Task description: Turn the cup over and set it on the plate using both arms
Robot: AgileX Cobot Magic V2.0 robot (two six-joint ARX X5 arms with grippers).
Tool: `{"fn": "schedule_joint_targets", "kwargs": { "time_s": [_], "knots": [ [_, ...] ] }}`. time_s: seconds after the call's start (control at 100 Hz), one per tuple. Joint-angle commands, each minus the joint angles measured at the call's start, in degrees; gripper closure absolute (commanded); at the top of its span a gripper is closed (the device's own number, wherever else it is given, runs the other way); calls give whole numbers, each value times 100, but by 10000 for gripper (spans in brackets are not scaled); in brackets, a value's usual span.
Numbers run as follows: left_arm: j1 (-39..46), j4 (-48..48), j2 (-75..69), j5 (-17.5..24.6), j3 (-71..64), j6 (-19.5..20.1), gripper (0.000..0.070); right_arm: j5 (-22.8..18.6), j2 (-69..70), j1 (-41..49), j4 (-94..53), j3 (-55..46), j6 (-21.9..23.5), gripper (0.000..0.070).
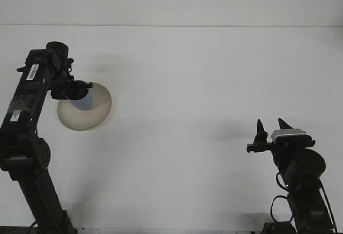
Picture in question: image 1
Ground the grey arm camera box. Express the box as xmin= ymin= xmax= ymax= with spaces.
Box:
xmin=270 ymin=128 xmax=313 ymax=145

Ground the pale round plate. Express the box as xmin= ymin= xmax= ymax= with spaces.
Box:
xmin=57 ymin=82 xmax=118 ymax=132

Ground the pale blue cup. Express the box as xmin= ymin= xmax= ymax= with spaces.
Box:
xmin=68 ymin=89 xmax=94 ymax=111

